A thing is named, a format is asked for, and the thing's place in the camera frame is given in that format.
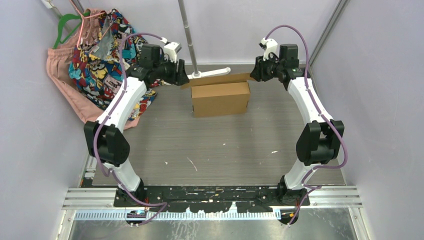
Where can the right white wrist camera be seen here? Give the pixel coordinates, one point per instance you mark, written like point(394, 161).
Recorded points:
point(269, 46)

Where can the brown cardboard box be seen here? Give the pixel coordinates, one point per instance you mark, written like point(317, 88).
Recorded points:
point(220, 95)

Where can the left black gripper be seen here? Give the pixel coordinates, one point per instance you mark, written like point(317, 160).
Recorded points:
point(173, 79)

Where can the colourful comic print shorts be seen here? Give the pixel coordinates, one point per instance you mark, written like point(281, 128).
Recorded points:
point(95, 67)

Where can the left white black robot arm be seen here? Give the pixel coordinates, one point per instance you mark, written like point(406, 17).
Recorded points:
point(104, 137)

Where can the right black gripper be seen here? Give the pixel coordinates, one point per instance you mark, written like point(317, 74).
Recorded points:
point(258, 73)

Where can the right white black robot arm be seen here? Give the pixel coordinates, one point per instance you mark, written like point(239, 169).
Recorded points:
point(319, 141)

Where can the pink clothes hanger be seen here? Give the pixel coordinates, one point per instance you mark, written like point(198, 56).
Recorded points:
point(80, 11)

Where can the white stand with pole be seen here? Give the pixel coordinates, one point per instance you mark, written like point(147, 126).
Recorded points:
point(196, 72)

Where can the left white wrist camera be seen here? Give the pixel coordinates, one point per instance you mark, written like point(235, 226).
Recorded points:
point(171, 49)

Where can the pink shorts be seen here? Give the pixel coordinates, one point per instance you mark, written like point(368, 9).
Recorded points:
point(57, 68)

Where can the aluminium frame rail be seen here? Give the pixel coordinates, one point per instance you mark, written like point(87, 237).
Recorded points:
point(242, 156)

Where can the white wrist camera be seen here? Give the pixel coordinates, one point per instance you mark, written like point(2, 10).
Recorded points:
point(269, 46)
point(171, 49)

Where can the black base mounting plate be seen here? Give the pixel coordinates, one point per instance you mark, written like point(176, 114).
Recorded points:
point(218, 199)

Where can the green clothes hanger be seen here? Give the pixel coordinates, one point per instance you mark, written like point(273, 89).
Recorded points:
point(60, 39)

